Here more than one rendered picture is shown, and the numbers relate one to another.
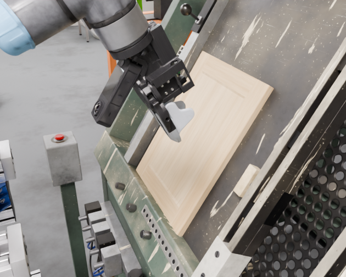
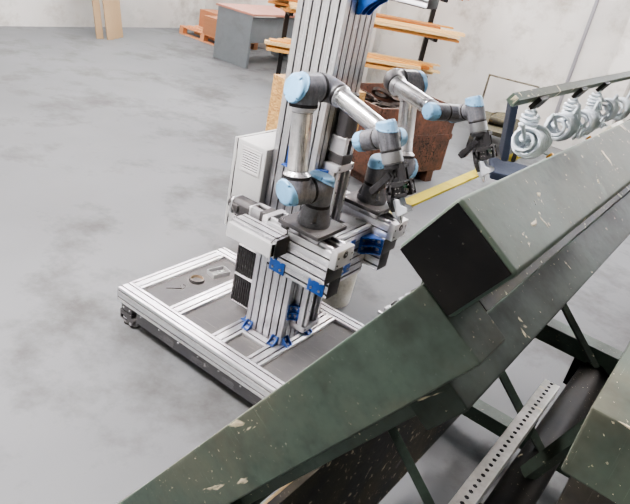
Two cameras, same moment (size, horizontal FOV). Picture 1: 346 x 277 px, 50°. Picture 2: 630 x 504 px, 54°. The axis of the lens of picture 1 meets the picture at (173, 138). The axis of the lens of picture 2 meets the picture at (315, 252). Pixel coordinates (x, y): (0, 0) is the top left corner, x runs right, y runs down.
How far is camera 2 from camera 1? 1.84 m
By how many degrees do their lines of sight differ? 49
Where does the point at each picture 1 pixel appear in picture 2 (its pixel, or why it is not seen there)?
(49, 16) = (366, 142)
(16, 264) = (334, 252)
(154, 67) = (397, 180)
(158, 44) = (400, 171)
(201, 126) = not seen: hidden behind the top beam
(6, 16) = (357, 137)
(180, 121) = (399, 211)
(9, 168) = (391, 232)
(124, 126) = not seen: hidden behind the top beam
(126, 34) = (385, 160)
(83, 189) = not seen: hidden behind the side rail
